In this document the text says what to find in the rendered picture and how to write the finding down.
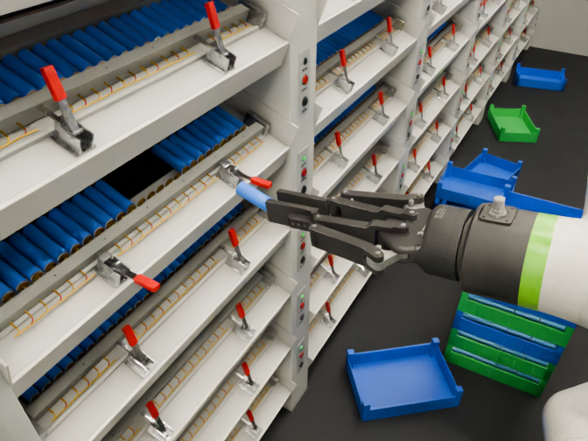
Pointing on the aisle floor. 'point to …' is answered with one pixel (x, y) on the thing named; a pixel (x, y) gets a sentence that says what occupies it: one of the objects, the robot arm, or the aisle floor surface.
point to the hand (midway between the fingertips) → (297, 210)
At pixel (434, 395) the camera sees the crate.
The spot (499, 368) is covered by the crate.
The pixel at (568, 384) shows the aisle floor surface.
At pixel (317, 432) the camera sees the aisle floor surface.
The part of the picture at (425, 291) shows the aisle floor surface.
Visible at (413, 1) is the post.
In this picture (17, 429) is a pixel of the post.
